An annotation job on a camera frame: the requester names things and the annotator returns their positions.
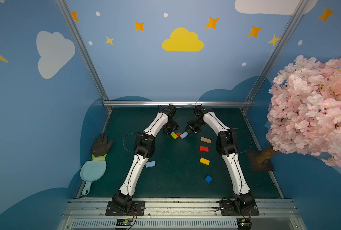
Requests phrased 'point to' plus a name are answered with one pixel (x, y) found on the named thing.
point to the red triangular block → (178, 134)
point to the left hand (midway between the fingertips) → (176, 130)
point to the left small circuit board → (124, 222)
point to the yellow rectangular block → (204, 161)
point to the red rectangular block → (205, 149)
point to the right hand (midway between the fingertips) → (185, 130)
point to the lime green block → (174, 135)
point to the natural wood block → (208, 141)
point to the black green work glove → (100, 147)
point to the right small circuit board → (244, 224)
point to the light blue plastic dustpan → (91, 171)
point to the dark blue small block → (208, 179)
